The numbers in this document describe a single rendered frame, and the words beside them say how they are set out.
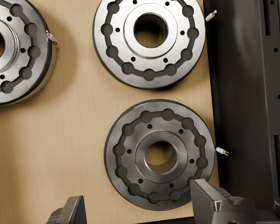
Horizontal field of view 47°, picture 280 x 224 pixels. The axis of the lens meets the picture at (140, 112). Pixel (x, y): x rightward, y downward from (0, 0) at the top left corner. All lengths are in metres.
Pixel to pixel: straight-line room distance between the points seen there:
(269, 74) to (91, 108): 0.17
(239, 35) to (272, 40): 0.04
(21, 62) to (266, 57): 0.20
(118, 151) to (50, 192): 0.08
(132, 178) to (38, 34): 0.15
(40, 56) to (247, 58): 0.17
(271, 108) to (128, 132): 0.12
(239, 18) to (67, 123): 0.18
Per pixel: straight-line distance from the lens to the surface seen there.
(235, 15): 0.28
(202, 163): 0.31
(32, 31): 0.30
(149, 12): 0.29
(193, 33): 0.30
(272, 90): 0.24
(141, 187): 0.30
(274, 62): 0.25
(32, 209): 0.35
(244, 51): 0.27
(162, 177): 0.29
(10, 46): 0.30
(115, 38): 0.29
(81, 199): 0.16
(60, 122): 0.32
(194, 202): 0.16
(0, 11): 0.31
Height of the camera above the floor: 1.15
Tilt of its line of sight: 85 degrees down
